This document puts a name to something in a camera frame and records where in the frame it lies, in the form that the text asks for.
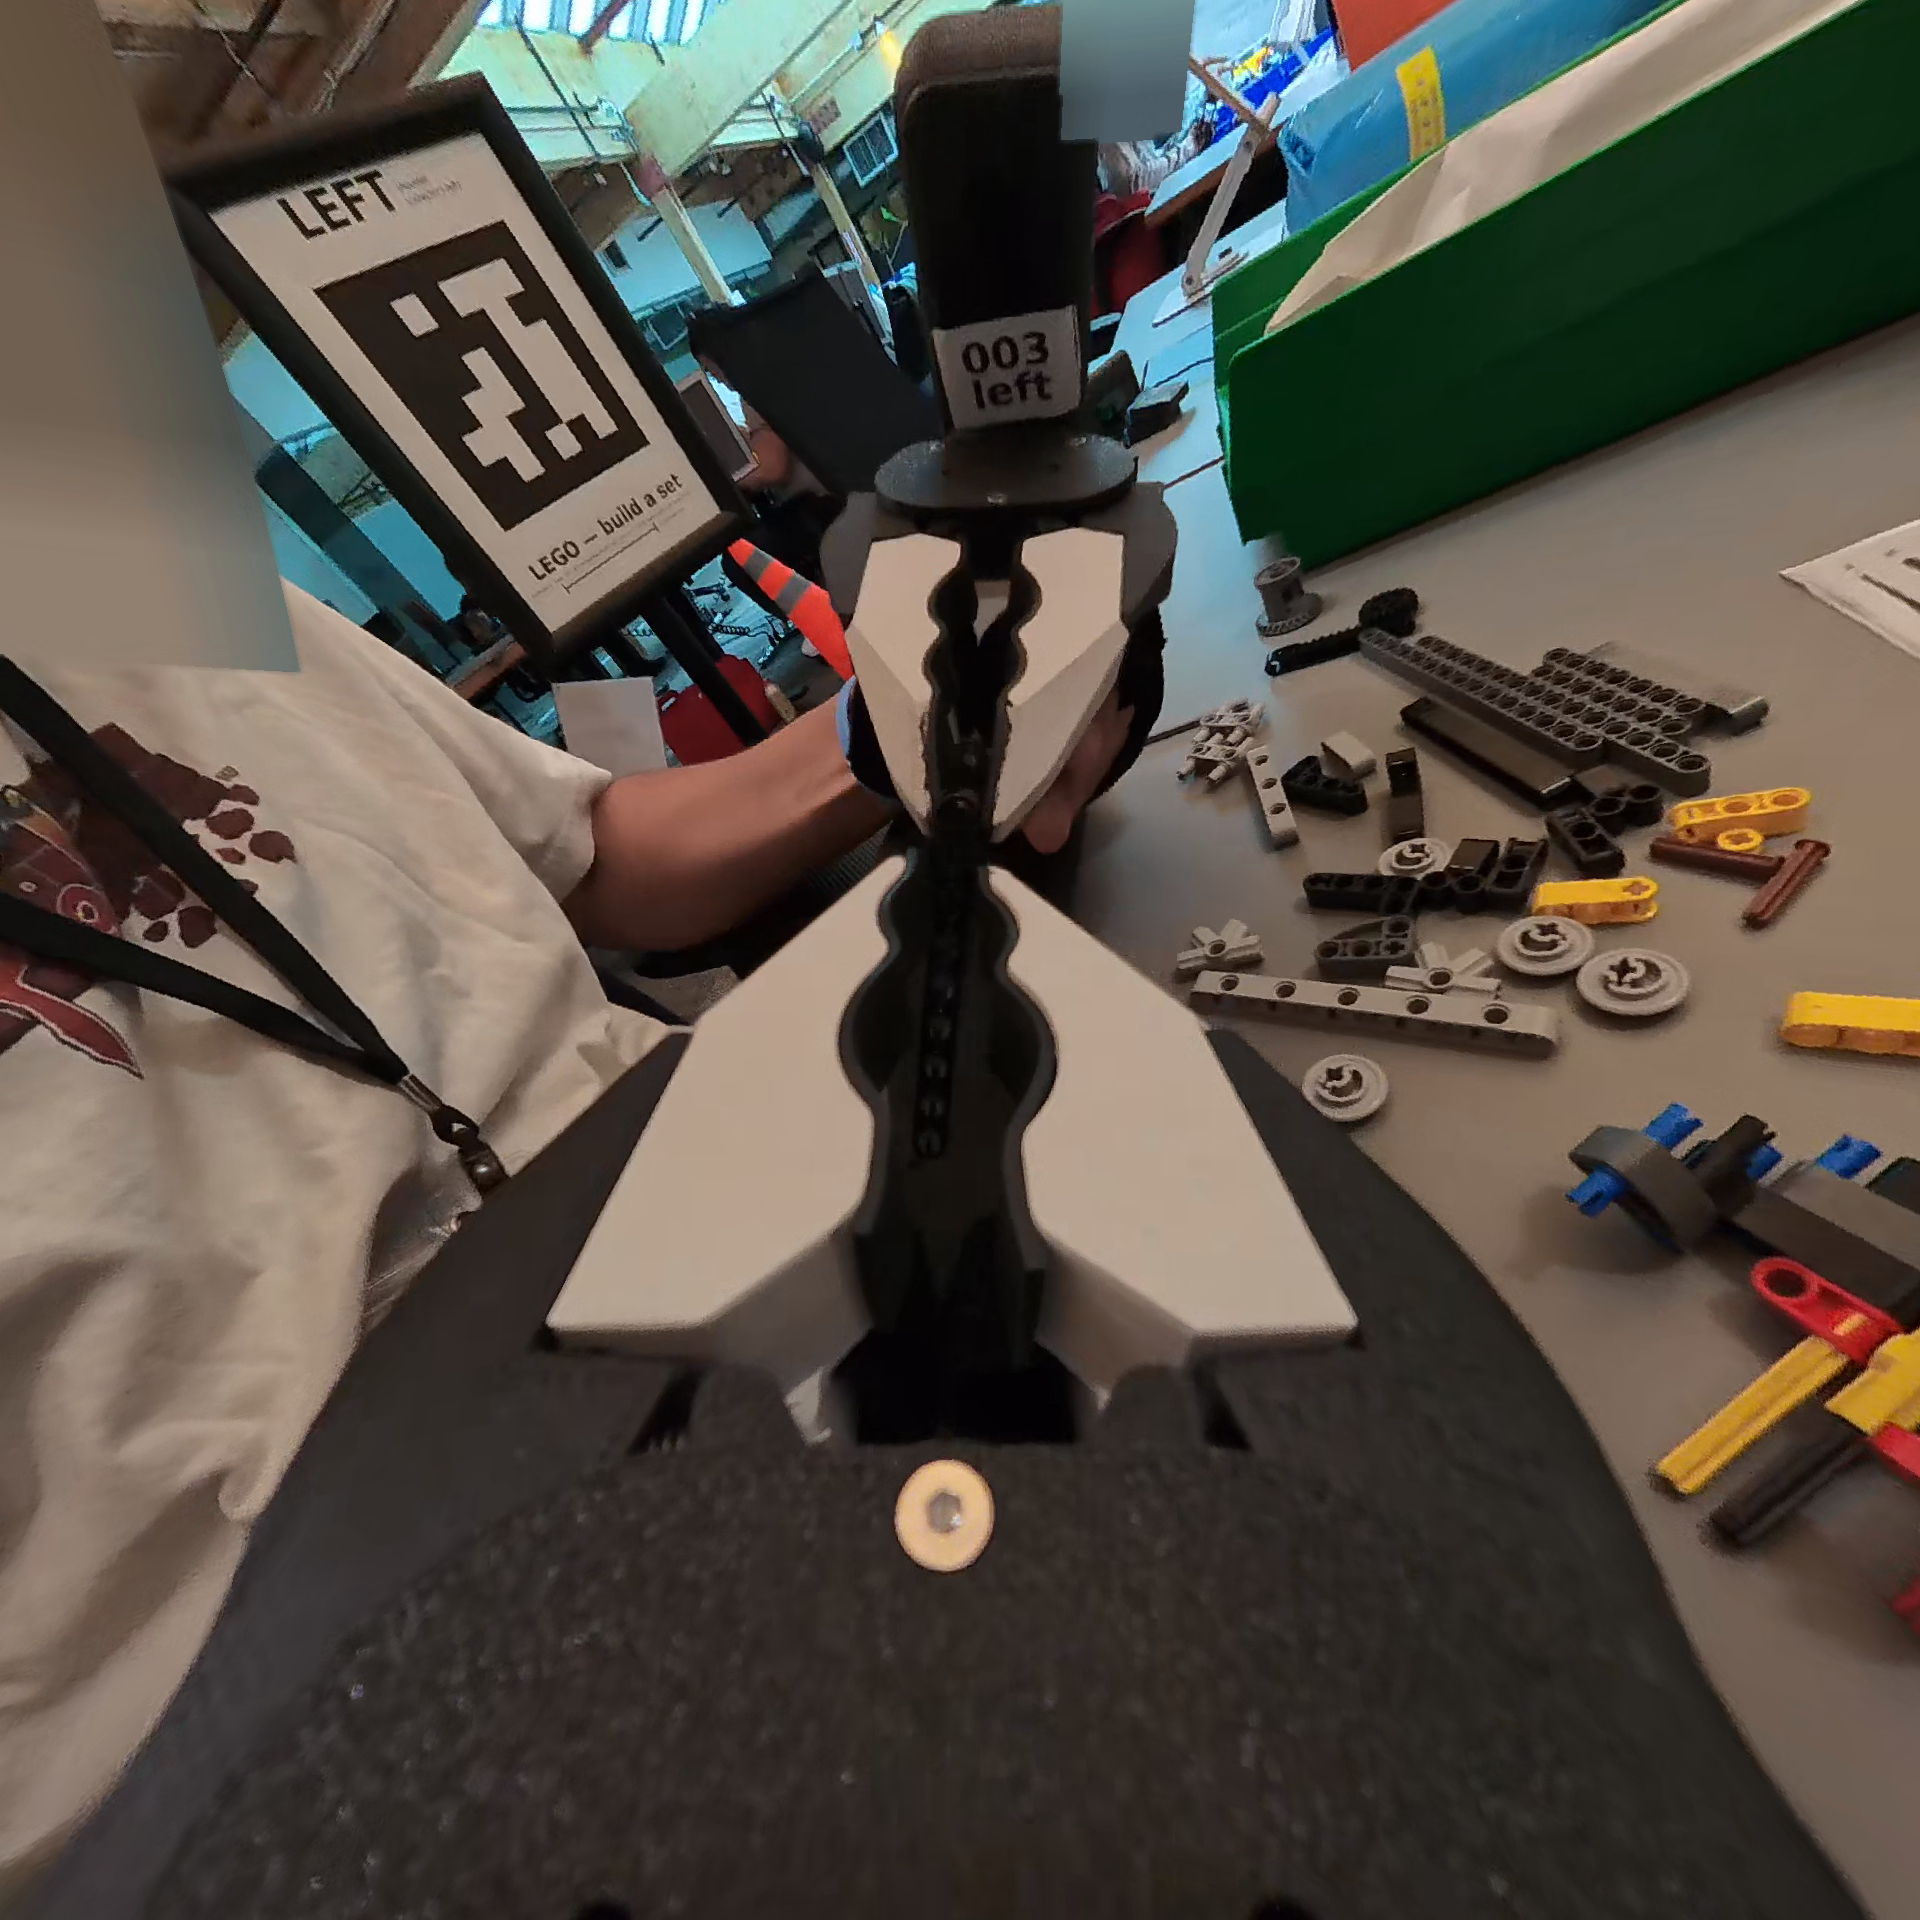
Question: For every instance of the white paper bag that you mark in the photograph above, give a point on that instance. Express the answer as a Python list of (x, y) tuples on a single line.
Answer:
[(1501, 164)]

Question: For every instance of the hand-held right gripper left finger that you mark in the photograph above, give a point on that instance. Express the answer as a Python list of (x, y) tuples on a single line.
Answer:
[(721, 1201)]

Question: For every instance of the person's left forearm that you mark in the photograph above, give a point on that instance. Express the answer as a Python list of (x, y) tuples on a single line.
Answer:
[(721, 840)]

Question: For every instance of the open lego instruction booklet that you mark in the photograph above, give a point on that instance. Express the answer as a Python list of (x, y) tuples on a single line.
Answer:
[(1861, 584)]

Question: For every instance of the person in white shirt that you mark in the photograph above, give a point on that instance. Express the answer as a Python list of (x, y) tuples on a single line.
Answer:
[(225, 1351)]

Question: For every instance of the black framed marker sign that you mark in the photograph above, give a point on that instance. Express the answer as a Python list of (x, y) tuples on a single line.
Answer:
[(451, 344)]

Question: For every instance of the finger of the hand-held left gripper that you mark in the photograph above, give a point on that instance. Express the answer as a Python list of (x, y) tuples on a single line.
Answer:
[(1073, 631), (892, 645)]

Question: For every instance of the multicoloured lego chassis assembly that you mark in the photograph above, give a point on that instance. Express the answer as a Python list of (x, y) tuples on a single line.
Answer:
[(1801, 1214)]

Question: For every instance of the green plastic bin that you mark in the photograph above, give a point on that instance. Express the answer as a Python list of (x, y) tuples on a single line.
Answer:
[(1501, 375)]

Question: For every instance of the orange safety cone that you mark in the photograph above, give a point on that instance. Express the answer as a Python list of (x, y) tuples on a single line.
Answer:
[(794, 600)]

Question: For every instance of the person's left hand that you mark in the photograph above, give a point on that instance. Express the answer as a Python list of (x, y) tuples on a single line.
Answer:
[(1083, 788)]

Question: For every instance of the blue wrapped roll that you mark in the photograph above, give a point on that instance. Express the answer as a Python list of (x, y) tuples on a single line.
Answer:
[(1350, 134)]

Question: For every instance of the spread of large lego parts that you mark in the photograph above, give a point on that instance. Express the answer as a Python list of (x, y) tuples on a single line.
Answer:
[(1545, 704)]

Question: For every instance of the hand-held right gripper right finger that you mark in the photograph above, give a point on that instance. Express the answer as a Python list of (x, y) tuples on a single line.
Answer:
[(1185, 1201)]

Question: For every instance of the black lego beam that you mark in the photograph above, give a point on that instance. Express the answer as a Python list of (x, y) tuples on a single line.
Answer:
[(932, 1050)]

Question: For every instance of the black office chair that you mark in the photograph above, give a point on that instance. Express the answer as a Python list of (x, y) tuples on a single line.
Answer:
[(811, 375)]

